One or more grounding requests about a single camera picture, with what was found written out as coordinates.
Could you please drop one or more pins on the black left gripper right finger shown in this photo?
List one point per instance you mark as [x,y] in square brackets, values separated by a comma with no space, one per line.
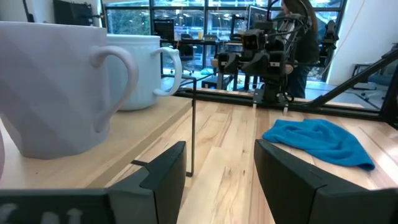
[295,199]

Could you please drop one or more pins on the black computer monitor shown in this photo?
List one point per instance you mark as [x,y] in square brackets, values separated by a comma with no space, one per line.
[163,29]

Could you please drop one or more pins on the yellow cup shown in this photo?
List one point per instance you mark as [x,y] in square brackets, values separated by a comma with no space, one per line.
[200,35]

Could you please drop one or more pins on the black aluminium rig frame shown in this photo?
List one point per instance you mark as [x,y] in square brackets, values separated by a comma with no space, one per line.
[348,82]

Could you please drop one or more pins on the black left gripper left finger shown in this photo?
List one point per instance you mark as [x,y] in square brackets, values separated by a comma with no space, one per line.
[161,193]

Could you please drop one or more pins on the black wall panel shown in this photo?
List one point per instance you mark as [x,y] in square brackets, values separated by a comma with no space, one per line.
[73,12]

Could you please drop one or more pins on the grey faceted mug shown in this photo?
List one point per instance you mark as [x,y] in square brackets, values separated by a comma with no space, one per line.
[49,93]

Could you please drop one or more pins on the pale blue mug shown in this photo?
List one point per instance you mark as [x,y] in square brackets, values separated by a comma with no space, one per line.
[140,71]

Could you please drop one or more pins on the wooden shelf with black frame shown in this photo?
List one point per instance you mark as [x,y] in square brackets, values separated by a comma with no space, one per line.
[133,133]

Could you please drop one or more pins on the blue cloth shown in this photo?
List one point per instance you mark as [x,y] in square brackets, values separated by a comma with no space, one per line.
[320,141]

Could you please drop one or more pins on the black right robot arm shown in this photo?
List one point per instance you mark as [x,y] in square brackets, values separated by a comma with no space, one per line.
[273,90]

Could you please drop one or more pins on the large black monitor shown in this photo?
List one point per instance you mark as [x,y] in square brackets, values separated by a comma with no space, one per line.
[256,17]

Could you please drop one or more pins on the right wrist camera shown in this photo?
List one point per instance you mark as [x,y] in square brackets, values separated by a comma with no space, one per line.
[250,39]

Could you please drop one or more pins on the black office chair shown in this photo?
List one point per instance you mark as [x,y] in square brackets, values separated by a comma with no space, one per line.
[186,51]

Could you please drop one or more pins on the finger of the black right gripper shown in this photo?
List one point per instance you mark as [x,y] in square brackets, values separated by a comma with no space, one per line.
[228,63]
[276,63]

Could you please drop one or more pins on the person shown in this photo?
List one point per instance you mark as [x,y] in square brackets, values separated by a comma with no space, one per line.
[306,49]

